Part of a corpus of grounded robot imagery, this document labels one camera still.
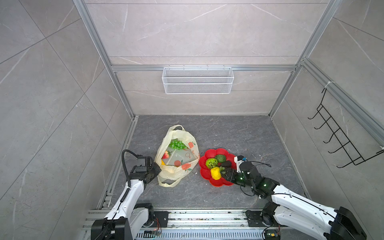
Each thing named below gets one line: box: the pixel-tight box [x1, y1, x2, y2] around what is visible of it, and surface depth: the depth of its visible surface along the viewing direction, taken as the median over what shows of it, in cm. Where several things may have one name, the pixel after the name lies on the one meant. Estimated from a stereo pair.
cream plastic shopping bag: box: [154, 124, 200, 188], surface depth 92 cm
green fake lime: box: [215, 154, 227, 163], surface depth 92 cm
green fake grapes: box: [169, 139, 188, 150], surface depth 100 cm
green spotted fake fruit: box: [205, 158, 218, 169], surface depth 89 cm
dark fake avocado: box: [221, 160, 232, 168], surface depth 91 cm
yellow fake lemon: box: [210, 166, 222, 180], surface depth 85 cm
